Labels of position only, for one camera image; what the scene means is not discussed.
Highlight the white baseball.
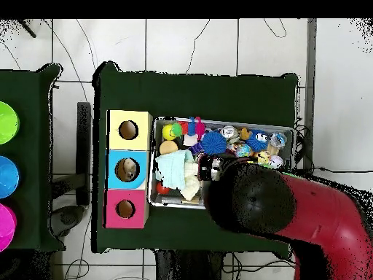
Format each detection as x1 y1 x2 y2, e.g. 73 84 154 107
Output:
269 155 284 170

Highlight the shallow silver mesh bin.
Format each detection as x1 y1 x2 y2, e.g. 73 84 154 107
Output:
147 116 295 210

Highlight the pink plastic bowl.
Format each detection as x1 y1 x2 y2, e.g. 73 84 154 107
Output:
0 202 17 252

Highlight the black power cable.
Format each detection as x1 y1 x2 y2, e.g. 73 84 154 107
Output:
294 166 373 176

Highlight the blue plastic bowl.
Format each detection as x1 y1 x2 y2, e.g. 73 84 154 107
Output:
0 155 21 200

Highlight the cream knit cloth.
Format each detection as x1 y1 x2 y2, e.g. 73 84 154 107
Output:
180 163 202 201

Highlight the green plastic bowl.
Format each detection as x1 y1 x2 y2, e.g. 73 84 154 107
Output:
0 101 20 146

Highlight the dark slanted rod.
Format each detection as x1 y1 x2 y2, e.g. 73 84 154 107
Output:
17 19 38 39

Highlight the rainbow spiky caterpillar toy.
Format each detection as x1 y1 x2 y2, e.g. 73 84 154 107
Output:
170 116 206 141

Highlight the mint green cloth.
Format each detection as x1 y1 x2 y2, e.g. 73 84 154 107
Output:
155 149 195 190

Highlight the yellow smiley ball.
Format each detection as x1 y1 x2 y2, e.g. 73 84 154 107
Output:
162 124 177 141

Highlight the dark green table cloth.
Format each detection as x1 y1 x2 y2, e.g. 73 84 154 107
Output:
0 63 66 252
91 61 299 254

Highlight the silver-top drink can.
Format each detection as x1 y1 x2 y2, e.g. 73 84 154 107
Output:
219 125 240 144

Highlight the wooden three-hole box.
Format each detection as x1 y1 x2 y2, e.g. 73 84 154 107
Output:
103 109 154 229

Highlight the round orange sponge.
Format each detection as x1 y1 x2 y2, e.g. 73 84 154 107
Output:
159 140 179 155

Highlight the blue spiky rubber ball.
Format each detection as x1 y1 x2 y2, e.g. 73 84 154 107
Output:
201 131 227 155

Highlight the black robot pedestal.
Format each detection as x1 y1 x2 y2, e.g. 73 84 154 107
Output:
155 249 225 280

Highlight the black upright panel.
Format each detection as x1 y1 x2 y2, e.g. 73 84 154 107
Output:
75 101 93 206

